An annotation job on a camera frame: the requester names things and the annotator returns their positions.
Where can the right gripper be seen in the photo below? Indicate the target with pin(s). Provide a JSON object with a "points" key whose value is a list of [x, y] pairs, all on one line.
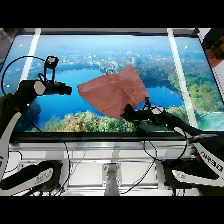
{"points": [[132, 114]]}

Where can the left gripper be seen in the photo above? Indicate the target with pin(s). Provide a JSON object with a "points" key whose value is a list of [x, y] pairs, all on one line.
{"points": [[62, 89]]}

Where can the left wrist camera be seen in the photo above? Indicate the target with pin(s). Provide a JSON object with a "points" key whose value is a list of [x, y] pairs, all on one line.
{"points": [[51, 61]]}

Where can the silver frame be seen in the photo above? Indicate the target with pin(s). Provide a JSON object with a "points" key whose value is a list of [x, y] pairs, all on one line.
{"points": [[113, 150]]}

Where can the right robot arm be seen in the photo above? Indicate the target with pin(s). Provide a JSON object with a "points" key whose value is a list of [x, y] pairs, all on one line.
{"points": [[203, 146]]}

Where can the pink garment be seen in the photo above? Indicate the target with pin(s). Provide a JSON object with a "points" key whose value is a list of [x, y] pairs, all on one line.
{"points": [[111, 90]]}

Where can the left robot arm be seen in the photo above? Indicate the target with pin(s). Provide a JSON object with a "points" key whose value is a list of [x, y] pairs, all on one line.
{"points": [[28, 91]]}

